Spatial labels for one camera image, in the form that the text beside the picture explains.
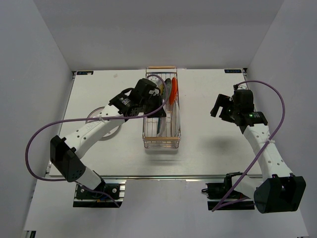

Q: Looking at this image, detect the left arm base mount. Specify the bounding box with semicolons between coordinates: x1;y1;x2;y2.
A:
73;179;125;208

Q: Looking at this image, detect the teal patterned plate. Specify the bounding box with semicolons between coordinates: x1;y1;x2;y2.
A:
164;78;172;99

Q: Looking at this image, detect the white plate teal rim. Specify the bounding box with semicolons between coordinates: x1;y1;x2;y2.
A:
157;117;166;137

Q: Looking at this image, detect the orange plate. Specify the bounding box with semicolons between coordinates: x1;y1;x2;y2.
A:
169;77;178;105

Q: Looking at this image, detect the metal wire dish rack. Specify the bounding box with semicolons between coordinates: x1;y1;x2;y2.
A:
142;66;181;150

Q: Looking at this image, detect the blue table label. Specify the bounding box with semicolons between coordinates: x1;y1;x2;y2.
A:
224;69;242;73
76;71;94;75

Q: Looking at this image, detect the right blue table label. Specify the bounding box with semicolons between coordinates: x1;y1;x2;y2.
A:
224;69;242;73

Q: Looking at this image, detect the plain white plate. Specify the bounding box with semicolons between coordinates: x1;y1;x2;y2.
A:
171;101;180;137

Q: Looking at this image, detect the left blue table label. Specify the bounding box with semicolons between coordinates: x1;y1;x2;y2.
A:
76;71;94;75

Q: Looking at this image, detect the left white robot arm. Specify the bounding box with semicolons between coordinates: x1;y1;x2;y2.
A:
50;78;168;198

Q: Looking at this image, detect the yellow patterned plate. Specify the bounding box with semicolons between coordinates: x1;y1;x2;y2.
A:
159;83;166;100

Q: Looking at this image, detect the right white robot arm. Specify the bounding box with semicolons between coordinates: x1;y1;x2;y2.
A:
211;89;306;214

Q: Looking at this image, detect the white plate red lettering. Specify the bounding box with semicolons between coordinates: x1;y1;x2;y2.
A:
85;107;121;141

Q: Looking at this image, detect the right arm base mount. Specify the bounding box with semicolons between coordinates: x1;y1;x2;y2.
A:
202;171;256;211

